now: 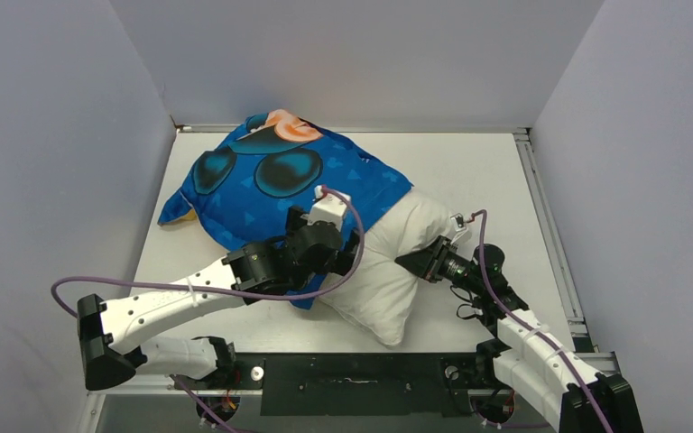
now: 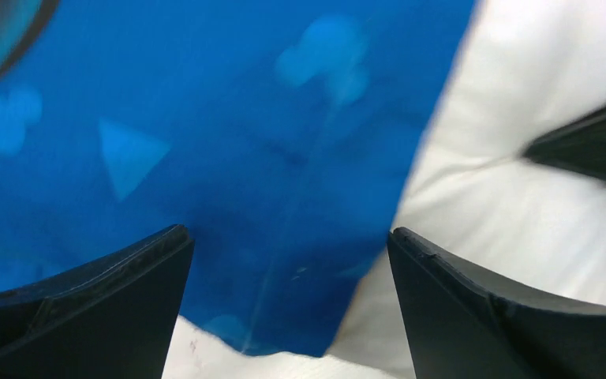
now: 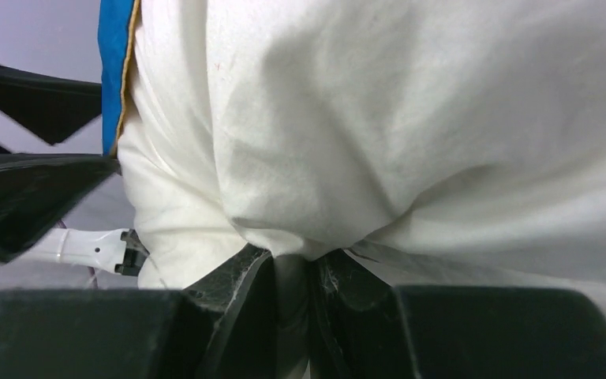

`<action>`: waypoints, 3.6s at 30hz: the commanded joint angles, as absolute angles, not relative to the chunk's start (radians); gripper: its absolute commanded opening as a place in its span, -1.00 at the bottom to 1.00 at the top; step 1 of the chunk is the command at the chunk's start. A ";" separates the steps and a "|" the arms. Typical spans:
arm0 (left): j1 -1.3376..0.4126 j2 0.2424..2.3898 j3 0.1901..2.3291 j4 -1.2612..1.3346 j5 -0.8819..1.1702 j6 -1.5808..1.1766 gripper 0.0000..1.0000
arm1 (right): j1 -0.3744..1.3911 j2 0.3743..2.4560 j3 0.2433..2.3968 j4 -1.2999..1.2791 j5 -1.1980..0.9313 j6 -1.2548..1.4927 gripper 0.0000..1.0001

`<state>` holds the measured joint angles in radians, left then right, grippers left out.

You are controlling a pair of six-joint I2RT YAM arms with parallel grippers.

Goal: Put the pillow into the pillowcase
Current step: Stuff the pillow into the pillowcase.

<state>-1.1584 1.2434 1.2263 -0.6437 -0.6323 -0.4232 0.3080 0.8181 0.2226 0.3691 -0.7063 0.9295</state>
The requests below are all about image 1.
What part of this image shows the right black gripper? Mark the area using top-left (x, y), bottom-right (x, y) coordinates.
top-left (396, 235), bottom-right (485, 295)

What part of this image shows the white pillow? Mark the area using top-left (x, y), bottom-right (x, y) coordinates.
top-left (318, 189), bottom-right (457, 347)

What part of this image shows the yellow and blue pillowcase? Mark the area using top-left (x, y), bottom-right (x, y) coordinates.
top-left (159, 109), bottom-right (411, 309)

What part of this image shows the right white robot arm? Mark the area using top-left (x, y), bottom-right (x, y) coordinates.
top-left (395, 236), bottom-right (643, 432)

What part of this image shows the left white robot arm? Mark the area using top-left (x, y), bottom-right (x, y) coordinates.
top-left (77, 222), bottom-right (365, 391)

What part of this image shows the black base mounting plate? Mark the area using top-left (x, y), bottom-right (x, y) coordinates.
top-left (172, 352), bottom-right (533, 418)

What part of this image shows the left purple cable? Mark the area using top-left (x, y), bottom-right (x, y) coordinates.
top-left (50, 186), bottom-right (366, 433)

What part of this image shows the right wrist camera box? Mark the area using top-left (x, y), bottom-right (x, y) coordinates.
top-left (448, 213), bottom-right (472, 245)

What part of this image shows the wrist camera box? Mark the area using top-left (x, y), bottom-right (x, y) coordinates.
top-left (306, 185), bottom-right (351, 231)
top-left (448, 213), bottom-right (472, 245)

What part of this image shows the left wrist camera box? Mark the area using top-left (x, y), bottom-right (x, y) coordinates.
top-left (306, 185), bottom-right (351, 231)

